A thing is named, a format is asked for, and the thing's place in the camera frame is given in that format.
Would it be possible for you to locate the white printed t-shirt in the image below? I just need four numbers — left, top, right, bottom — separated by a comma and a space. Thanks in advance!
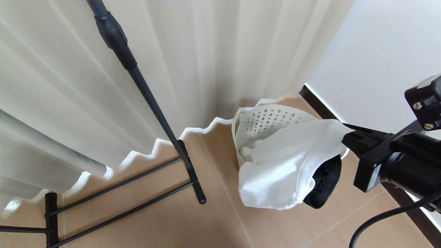
238, 119, 352, 210

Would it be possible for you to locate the black clothes rack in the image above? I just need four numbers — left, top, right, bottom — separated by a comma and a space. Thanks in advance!
0, 0, 207, 248

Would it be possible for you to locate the black garment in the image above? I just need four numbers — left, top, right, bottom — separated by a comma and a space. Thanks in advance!
303, 155, 342, 209

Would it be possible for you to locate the beige curtain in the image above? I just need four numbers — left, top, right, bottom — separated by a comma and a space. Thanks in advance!
0, 0, 355, 211

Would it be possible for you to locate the white laundry basket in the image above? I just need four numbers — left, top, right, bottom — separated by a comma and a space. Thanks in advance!
232, 104, 348, 169

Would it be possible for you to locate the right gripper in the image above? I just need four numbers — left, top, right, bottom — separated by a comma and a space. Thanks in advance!
354, 135, 441, 211

